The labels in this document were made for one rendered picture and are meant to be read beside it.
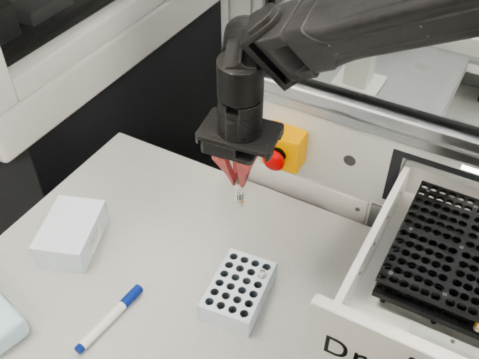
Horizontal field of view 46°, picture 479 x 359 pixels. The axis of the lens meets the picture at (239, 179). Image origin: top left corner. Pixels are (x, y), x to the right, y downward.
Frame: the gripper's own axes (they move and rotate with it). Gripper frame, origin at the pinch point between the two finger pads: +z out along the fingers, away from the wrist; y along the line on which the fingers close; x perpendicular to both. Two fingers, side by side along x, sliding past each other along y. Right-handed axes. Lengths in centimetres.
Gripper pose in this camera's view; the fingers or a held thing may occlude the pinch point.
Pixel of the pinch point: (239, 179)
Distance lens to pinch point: 80.0
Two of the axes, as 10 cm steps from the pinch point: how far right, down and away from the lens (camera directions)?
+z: -0.1, 7.1, 7.1
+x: -3.6, 6.6, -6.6
